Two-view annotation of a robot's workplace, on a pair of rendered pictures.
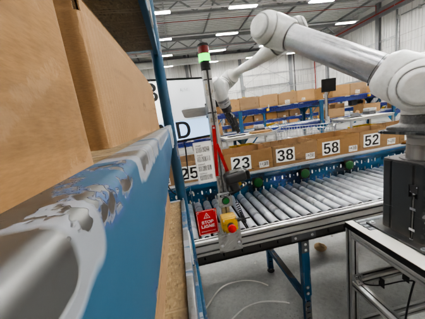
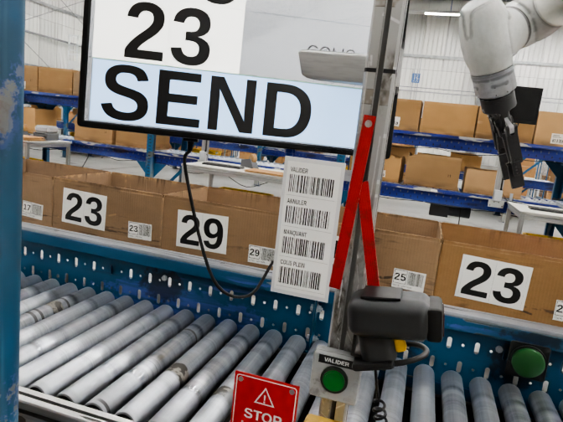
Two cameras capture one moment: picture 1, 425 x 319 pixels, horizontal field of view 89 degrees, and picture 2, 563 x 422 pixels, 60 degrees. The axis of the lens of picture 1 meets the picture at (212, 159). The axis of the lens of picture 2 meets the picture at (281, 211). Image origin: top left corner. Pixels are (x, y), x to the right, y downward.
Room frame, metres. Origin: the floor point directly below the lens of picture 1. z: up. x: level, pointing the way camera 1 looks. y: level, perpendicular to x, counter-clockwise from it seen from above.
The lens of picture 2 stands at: (0.37, -0.20, 1.28)
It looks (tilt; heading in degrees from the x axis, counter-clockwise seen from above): 10 degrees down; 24
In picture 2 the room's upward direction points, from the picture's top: 6 degrees clockwise
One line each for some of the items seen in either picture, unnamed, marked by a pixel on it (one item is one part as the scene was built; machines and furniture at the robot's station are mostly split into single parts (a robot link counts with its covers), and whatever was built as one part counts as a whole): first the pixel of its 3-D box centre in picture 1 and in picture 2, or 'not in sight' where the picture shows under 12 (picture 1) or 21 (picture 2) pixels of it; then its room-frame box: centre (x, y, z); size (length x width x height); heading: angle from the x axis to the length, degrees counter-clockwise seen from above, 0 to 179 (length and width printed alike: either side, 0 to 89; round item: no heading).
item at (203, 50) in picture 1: (203, 54); not in sight; (1.03, -0.03, 1.62); 0.05 x 0.05 x 0.06
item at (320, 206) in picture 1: (305, 197); not in sight; (1.38, -0.59, 0.72); 0.52 x 0.05 x 0.05; 8
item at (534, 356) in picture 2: (258, 182); (528, 362); (1.58, -0.32, 0.81); 0.07 x 0.01 x 0.07; 98
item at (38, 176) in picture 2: not in sight; (37, 190); (1.57, 1.29, 0.96); 0.39 x 0.29 x 0.17; 98
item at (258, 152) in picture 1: (243, 158); (511, 272); (1.80, -0.26, 0.96); 0.39 x 0.29 x 0.17; 98
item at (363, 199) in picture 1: (339, 190); not in sight; (1.42, -0.84, 0.72); 0.52 x 0.05 x 0.05; 8
